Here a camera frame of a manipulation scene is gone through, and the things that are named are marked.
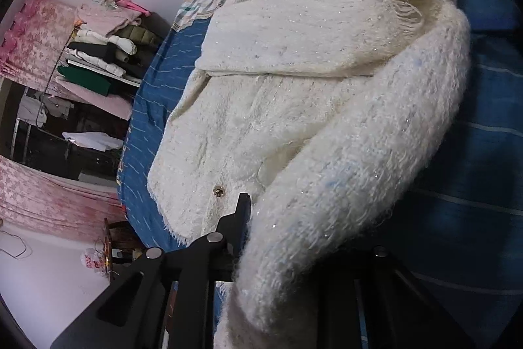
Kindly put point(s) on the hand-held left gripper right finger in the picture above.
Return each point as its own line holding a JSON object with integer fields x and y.
{"x": 386, "y": 271}

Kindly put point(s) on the wooden stool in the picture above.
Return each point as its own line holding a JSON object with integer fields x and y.
{"x": 118, "y": 236}

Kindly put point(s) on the teal striped cloth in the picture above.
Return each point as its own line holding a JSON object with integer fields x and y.
{"x": 202, "y": 1}

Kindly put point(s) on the blue striped bed sheet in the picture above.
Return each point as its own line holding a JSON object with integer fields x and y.
{"x": 470, "y": 152}

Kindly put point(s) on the pile of folded clothes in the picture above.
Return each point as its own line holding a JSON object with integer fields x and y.
{"x": 106, "y": 42}

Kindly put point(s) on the white plastic bag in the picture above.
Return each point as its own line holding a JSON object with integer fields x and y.
{"x": 90, "y": 261}

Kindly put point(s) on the white fuzzy knit cardigan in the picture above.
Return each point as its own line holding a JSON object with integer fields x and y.
{"x": 294, "y": 95}

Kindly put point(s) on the pink patterned curtain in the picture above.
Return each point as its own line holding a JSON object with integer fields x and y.
{"x": 53, "y": 202}
{"x": 36, "y": 42}

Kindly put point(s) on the white cloth on shelf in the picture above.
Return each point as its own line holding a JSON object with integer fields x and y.
{"x": 92, "y": 140}

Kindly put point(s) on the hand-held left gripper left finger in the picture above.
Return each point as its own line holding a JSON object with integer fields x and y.
{"x": 243, "y": 210}

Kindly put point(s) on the pink clothes hanger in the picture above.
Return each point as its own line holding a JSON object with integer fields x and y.
{"x": 133, "y": 3}

